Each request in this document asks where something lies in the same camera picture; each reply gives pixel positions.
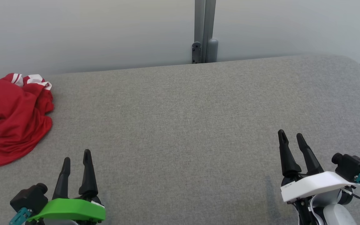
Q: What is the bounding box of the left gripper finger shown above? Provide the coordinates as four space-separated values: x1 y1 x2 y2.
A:
52 157 71 199
79 149 98 197

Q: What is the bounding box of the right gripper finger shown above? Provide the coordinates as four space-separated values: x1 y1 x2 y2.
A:
296 133 324 175
278 129 302 177

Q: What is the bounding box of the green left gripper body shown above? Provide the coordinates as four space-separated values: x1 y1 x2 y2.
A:
27 194 106 225

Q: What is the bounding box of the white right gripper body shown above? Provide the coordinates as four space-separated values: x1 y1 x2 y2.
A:
281 171 360 203

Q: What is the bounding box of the red garment with thin stripes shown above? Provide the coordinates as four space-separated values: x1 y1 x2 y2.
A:
0 73 55 167

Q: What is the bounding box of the grey fabric sofa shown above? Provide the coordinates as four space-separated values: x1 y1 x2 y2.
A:
0 54 360 225

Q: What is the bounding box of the teal left camera connector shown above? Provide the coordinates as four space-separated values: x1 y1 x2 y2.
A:
9 208 33 225

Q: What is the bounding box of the grey cylindrical post cap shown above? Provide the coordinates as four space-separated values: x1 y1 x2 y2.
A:
206 38 218 63

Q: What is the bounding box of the dark metal post bracket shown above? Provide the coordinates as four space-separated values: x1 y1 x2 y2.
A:
192 42 202 64

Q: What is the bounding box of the grey metal post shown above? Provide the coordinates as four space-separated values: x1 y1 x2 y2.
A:
194 0 217 63

